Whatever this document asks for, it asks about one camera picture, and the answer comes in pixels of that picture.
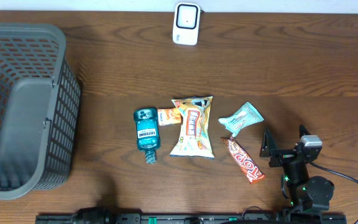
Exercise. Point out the grey plastic mesh basket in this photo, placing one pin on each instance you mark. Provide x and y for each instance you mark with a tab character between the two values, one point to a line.
39	106

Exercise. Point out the yellow snack chip bag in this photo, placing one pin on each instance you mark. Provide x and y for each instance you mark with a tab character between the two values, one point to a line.
193	140

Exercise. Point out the small orange tissue pack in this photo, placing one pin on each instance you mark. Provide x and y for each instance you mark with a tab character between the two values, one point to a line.
169	116

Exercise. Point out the orange chocolate bar wrapper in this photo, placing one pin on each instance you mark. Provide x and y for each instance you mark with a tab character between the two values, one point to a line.
243	160

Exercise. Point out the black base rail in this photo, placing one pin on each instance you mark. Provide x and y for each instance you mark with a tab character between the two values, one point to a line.
135	218

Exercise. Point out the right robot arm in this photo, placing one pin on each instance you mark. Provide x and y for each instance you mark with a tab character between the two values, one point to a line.
310	196

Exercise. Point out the white barcode scanner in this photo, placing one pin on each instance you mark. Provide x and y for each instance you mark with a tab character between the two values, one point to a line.
186	23

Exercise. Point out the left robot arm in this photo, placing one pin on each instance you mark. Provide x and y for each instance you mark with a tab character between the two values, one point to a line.
94	215

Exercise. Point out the blue Listerine mouthwash bottle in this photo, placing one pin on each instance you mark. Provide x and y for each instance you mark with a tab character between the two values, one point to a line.
148	139

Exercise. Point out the pale green snack packet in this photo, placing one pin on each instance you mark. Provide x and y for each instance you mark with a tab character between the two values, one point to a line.
245	116

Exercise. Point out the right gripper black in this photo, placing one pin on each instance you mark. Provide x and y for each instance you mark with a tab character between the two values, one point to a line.
282	155

